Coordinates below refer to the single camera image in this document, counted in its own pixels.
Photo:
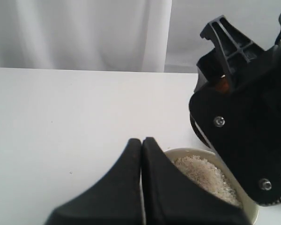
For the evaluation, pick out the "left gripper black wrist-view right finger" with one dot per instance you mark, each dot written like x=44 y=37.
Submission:
x=170 y=198

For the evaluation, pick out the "white backdrop curtain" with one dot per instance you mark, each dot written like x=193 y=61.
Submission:
x=123 y=35

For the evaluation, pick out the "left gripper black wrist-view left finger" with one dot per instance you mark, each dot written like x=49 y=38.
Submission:
x=114 y=200

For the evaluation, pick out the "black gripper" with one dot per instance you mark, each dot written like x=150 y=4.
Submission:
x=242 y=81

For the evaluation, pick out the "rice in white bowl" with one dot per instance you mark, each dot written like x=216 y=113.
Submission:
x=208 y=177

